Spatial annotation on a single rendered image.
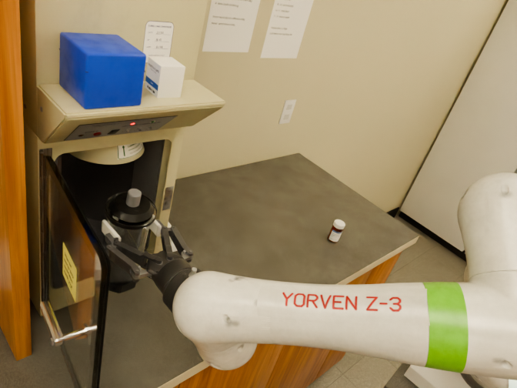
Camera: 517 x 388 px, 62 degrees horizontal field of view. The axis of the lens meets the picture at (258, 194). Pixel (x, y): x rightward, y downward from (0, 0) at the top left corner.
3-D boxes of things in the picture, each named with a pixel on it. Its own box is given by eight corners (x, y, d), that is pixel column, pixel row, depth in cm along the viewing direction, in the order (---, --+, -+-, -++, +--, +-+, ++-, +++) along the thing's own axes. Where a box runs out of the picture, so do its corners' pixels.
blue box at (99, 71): (58, 85, 73) (58, 31, 68) (114, 83, 80) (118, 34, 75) (84, 110, 68) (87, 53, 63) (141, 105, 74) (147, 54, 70)
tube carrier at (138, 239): (87, 265, 103) (96, 197, 91) (128, 252, 111) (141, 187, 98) (107, 298, 98) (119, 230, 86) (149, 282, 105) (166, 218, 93)
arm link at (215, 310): (418, 377, 61) (413, 302, 67) (431, 351, 52) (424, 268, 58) (178, 352, 68) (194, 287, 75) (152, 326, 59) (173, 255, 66)
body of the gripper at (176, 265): (202, 263, 85) (176, 236, 90) (165, 278, 79) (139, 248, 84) (195, 291, 88) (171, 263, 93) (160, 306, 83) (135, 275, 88)
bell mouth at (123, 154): (48, 131, 97) (48, 108, 94) (121, 123, 109) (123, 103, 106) (83, 170, 88) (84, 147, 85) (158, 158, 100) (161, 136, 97)
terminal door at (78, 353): (48, 305, 98) (48, 151, 77) (93, 423, 79) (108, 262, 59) (45, 306, 97) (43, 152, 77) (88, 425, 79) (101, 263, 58)
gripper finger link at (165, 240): (166, 257, 86) (173, 257, 87) (162, 222, 95) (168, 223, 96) (164, 272, 88) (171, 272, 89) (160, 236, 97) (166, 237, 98)
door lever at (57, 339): (71, 301, 76) (71, 290, 75) (88, 342, 71) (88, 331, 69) (38, 310, 73) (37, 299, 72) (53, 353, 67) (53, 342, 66)
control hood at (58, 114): (35, 138, 76) (35, 84, 71) (187, 121, 98) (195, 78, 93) (62, 170, 70) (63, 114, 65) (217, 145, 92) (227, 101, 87)
